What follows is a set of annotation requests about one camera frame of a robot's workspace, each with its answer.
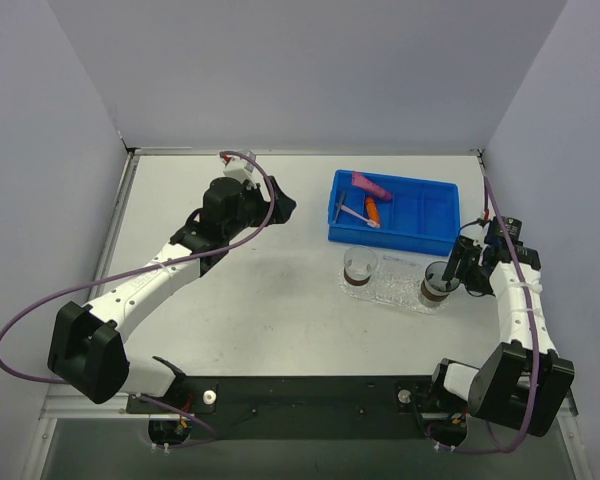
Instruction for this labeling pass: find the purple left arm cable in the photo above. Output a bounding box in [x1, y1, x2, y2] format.
[0, 149, 276, 449]

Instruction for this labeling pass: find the clear textured oval tray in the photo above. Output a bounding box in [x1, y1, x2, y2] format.
[339, 255, 445, 315]

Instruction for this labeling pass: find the clear textured acrylic stand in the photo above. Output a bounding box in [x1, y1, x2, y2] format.
[376, 255, 424, 307]

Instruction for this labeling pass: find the blue plastic divided bin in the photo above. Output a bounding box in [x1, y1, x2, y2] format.
[327, 170, 460, 257]

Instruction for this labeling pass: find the grey toothbrush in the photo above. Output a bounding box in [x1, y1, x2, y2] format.
[332, 190, 347, 224]

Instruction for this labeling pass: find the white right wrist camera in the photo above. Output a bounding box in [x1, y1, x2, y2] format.
[477, 209, 493, 232]

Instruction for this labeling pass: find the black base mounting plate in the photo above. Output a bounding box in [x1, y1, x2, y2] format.
[126, 375, 468, 444]

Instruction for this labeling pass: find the orange toothpaste tube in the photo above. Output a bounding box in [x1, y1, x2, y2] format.
[365, 197, 381, 224]

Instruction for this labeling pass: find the blue tinted cup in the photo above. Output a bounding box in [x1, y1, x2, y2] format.
[419, 261, 460, 308]

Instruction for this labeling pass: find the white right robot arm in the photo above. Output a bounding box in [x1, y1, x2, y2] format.
[420, 217, 575, 437]

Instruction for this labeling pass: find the pink toothbrush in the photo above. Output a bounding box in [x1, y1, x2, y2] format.
[341, 205, 380, 229]

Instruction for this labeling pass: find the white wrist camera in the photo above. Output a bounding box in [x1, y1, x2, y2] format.
[220, 154, 256, 189]
[477, 209, 493, 232]

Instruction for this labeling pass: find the aluminium frame rail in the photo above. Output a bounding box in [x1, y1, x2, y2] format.
[39, 394, 127, 420]

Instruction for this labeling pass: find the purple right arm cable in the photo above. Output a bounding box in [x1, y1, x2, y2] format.
[429, 174, 544, 454]

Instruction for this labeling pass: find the pink toothpaste tube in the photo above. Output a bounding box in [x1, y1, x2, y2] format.
[351, 171, 392, 201]

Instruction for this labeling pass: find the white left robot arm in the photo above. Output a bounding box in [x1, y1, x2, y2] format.
[47, 177, 297, 412]

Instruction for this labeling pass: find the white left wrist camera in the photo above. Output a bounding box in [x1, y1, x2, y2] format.
[220, 154, 256, 189]

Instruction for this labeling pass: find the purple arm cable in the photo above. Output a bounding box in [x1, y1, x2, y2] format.
[429, 174, 544, 454]
[0, 149, 276, 449]

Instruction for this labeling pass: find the clear cup brown band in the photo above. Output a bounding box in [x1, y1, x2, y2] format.
[343, 246, 378, 287]

